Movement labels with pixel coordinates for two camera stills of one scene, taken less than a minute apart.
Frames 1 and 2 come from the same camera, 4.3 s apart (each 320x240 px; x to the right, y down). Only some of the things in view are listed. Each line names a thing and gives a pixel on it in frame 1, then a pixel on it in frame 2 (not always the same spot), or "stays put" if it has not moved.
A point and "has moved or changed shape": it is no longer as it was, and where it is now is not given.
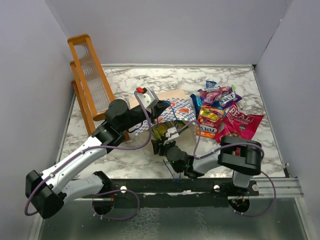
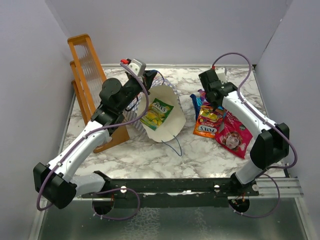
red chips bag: [237, 122] stays put
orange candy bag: [210, 121] stays put
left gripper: [157, 111] to [148, 76]
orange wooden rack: [91, 91] stays put
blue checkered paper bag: [179, 109] has moved or changed shape
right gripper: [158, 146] to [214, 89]
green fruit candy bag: [159, 129] has moved or changed shape
